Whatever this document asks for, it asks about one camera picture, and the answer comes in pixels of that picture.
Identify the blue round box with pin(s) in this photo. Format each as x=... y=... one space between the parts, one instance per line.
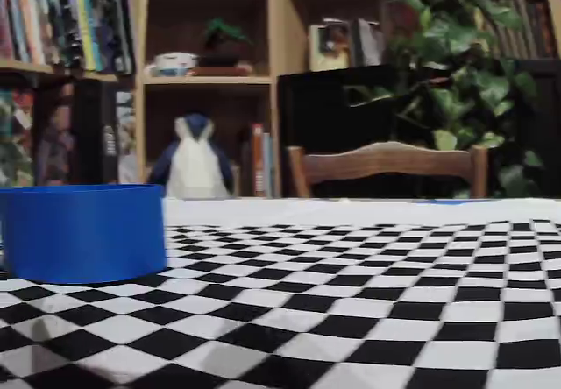
x=83 y=235

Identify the light blue book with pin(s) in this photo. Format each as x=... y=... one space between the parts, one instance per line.
x=269 y=165

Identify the dark cabinet insert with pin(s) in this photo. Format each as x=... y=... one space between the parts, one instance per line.
x=315 y=113

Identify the blue white penguin figure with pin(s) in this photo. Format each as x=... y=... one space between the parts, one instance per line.
x=193 y=165

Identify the brown wooden chair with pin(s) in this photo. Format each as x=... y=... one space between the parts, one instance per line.
x=385 y=161

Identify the brown flat base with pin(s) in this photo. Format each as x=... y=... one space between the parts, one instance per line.
x=223 y=71

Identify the book with photo cover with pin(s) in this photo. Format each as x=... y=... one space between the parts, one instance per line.
x=326 y=51

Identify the light wooden bookshelf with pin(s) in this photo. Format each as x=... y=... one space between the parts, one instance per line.
x=271 y=34

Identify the black white checkerboard sheet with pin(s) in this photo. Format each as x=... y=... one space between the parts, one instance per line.
x=350 y=310

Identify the small bonsai model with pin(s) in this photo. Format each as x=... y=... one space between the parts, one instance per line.
x=225 y=40

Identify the white patterned bowl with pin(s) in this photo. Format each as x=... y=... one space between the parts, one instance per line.
x=173 y=64

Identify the blue tape strip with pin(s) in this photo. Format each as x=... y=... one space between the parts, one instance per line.
x=438 y=202

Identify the black book white lettering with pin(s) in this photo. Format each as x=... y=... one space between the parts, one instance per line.
x=98 y=143

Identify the green leafy houseplant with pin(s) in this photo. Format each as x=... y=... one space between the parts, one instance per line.
x=456 y=43

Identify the yellow green book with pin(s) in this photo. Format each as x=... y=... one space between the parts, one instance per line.
x=85 y=21

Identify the tan book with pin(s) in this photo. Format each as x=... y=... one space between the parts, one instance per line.
x=523 y=30

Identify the orange spine book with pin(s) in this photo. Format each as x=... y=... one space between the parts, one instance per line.
x=30 y=21

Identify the reddish brown book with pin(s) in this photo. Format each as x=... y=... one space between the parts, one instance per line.
x=549 y=34

